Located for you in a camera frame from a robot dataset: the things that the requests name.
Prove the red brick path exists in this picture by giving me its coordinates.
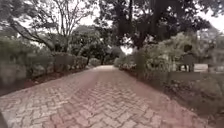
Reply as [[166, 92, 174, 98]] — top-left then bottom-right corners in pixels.
[[0, 64, 210, 128]]

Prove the overgrown hedge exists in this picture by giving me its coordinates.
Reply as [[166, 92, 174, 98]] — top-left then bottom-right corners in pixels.
[[113, 31, 224, 114]]

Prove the group of trees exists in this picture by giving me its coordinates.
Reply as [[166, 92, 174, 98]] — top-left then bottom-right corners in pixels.
[[96, 0, 224, 51], [0, 0, 116, 66]]

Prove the dark dirt strip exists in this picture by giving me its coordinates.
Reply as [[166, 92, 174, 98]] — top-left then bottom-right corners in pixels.
[[0, 67, 88, 98]]

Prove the trimmed hedge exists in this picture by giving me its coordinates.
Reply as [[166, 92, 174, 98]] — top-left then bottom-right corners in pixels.
[[0, 36, 102, 86]]

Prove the dirt verge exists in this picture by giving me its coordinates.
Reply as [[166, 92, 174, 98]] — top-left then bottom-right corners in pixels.
[[124, 69, 224, 128]]

